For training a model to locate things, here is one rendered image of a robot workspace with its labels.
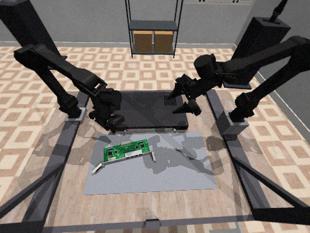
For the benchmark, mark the green circuit board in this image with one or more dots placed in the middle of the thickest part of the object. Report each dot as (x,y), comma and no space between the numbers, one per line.
(127,150)

